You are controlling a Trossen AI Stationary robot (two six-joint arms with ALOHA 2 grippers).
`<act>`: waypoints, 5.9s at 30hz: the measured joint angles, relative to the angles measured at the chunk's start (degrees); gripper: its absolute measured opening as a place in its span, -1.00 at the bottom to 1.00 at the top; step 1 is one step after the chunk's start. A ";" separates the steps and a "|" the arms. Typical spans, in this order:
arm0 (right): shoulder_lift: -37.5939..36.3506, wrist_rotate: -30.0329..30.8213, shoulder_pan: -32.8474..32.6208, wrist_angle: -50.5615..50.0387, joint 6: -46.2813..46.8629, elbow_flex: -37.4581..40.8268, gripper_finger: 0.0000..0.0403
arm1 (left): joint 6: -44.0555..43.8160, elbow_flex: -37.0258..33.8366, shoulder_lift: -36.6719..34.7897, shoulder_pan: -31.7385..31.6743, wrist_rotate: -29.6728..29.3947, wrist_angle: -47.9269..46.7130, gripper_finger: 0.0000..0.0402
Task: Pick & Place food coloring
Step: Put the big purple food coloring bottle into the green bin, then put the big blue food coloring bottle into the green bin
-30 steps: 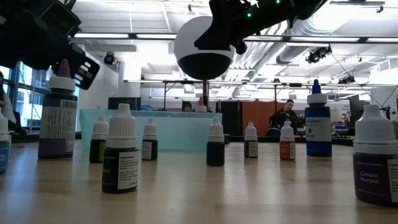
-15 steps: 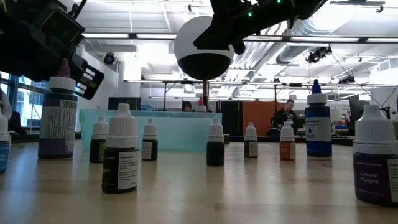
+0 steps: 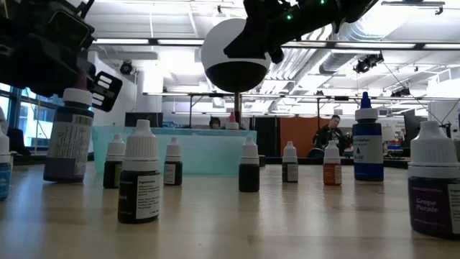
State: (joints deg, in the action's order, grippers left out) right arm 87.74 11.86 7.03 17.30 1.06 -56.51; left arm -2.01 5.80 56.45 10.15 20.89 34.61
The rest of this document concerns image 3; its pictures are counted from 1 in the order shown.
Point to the small green dropper bottle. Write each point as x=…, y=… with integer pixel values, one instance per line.
x=109, y=174

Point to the orange room partition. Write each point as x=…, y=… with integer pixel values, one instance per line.
x=300, y=133

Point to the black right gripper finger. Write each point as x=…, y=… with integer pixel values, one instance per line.
x=251, y=43
x=276, y=54

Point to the large blue food coloring bottle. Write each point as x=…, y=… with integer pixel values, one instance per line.
x=368, y=172

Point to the black computer monitor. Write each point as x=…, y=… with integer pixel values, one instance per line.
x=143, y=119

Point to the round ceiling dome device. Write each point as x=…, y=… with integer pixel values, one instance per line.
x=126, y=67

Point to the large red-tipped coloring bottle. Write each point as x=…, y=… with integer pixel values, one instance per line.
x=232, y=126

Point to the white black sphere on pole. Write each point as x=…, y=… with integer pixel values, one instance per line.
x=215, y=46

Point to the large room window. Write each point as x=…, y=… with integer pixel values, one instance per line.
x=28, y=118

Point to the black metal gantry frame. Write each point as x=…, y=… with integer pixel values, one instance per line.
x=318, y=108

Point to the person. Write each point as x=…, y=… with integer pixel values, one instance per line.
x=328, y=136
x=215, y=123

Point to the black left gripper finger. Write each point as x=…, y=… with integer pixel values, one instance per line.
x=115, y=90

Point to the grape purple dropper bottle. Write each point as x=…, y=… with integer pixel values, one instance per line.
x=427, y=216

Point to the small orange dropper bottle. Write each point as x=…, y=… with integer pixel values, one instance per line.
x=328, y=174

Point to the white lampshade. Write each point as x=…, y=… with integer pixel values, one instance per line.
x=387, y=134

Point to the small blue dropper bottle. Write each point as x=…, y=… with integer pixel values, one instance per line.
x=3, y=180

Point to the small black ceiling spotlight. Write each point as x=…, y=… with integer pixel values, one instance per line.
x=400, y=93

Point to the black ceiling spotlight cluster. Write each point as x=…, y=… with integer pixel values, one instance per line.
x=366, y=64

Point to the small dark white-label dropper bottle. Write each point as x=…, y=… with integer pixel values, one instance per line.
x=290, y=172
x=173, y=169

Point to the dark monitor on desk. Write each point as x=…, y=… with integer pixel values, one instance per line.
x=413, y=126

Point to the black office chair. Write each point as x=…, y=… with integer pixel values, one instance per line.
x=19, y=142

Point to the translucent teal plastic bin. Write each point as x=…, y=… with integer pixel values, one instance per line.
x=208, y=154

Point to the silver ceiling ventilation duct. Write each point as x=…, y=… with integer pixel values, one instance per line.
x=334, y=61

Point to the black room partition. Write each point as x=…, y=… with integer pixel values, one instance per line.
x=269, y=136

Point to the small grey cylinder post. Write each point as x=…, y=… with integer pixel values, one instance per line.
x=262, y=161

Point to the dark round chair back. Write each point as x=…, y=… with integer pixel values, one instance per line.
x=316, y=154

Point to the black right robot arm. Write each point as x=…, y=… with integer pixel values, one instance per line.
x=355, y=11

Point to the long ceiling light bar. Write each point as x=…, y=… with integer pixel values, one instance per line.
x=179, y=42

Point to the large purple food coloring bottle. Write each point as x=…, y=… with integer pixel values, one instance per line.
x=68, y=144

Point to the small black dropper bottle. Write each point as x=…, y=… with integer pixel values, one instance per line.
x=249, y=176

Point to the black tripod stand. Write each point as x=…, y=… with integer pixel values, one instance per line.
x=446, y=126

